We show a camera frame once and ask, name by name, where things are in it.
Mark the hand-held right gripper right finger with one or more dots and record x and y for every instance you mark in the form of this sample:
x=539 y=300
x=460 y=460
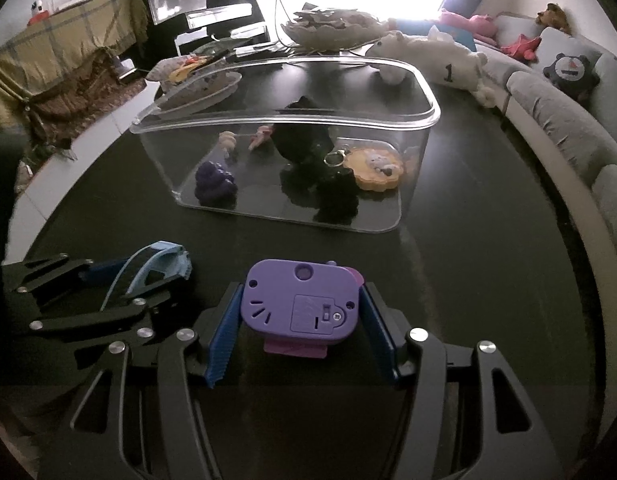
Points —
x=381 y=335

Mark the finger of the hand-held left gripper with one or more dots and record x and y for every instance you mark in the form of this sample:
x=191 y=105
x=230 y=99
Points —
x=133 y=310
x=91 y=270

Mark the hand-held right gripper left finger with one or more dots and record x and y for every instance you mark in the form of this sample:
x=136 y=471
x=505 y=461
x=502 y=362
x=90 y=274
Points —
x=223 y=340

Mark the purple cat-face toy box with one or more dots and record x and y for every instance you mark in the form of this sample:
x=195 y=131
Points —
x=288 y=305

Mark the black fuzzy toy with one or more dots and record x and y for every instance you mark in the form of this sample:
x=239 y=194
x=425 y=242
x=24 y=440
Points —
x=336 y=197

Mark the clear plastic storage box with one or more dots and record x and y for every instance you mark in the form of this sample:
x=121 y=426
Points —
x=288 y=110

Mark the dark glossy desktop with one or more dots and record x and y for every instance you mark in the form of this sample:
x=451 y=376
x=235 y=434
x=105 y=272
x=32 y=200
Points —
x=488 y=285

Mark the patterned brown rug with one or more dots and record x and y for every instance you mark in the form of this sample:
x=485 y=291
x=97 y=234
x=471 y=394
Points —
x=73 y=105

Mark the purple flower-shaped toy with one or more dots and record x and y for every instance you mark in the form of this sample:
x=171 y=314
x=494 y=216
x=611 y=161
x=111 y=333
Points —
x=216 y=185

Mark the cabinet with plaid cloth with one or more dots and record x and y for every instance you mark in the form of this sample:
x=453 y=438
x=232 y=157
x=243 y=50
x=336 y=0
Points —
x=63 y=45

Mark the white and red figurine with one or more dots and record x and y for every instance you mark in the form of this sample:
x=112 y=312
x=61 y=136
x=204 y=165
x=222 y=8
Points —
x=38 y=12

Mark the small pink toy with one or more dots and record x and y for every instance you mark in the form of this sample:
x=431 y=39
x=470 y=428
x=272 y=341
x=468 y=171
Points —
x=261 y=137

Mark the oval plate with snacks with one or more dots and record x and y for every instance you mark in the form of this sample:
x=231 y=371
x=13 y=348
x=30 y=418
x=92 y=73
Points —
x=188 y=77

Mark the black piano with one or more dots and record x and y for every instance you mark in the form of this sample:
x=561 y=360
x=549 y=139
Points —
x=188 y=5

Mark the white plush sheep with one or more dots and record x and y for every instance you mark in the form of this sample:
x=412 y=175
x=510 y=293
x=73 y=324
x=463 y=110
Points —
x=433 y=62

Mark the grey curved sofa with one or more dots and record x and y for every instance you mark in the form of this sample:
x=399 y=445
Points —
x=553 y=115

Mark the white tiered fruit stand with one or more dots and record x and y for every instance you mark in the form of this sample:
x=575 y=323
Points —
x=328 y=30

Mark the red starfish plush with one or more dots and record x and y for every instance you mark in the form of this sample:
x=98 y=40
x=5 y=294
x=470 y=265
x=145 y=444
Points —
x=521 y=47

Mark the navy round cushion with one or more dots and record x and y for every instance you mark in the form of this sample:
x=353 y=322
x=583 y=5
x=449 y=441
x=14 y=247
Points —
x=571 y=75

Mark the pink plush toy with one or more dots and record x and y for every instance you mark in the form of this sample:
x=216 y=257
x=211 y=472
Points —
x=471 y=25

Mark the brown plush toy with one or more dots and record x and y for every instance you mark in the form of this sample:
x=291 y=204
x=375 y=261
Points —
x=553 y=17

